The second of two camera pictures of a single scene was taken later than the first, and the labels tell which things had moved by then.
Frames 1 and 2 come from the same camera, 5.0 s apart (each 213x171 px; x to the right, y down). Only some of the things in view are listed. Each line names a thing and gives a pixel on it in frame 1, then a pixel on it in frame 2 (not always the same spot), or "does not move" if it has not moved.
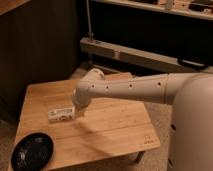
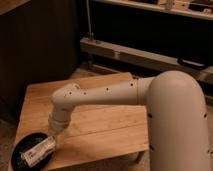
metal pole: x=90 y=34 does not move
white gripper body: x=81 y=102 to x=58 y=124
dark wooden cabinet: x=39 y=42 does not move
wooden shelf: x=195 y=8 does not move
